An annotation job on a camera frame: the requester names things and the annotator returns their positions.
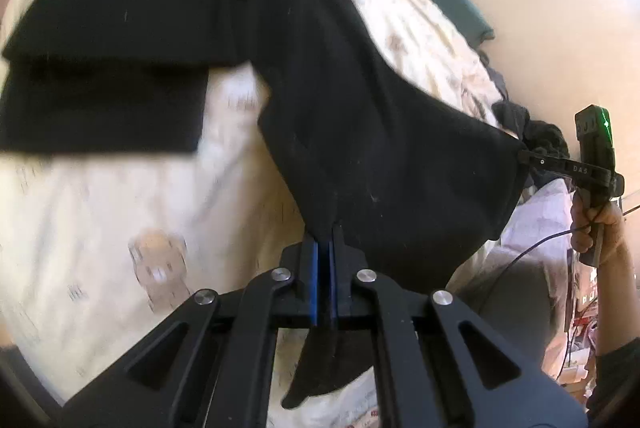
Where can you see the person's right hand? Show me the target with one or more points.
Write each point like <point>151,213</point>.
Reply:
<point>612,228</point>

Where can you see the cream bear printed blanket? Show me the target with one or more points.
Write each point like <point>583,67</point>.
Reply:
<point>125,233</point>

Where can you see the pale pink cloth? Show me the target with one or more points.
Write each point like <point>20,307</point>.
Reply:
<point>540,218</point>

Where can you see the dark clothes pile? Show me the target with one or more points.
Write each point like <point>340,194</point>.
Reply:
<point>545,132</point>

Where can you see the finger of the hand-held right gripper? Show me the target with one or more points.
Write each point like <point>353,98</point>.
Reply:
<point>560,165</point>

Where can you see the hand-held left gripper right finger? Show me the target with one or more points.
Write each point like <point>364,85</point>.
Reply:
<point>334,278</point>

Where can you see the person's right forearm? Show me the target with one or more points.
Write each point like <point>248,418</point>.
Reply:
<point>615,308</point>

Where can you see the black pants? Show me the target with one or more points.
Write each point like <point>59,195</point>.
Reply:
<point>350,107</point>

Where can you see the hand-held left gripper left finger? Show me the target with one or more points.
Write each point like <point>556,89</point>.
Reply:
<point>312,278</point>

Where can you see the grey cloth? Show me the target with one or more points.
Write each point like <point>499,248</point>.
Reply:
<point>510,308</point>

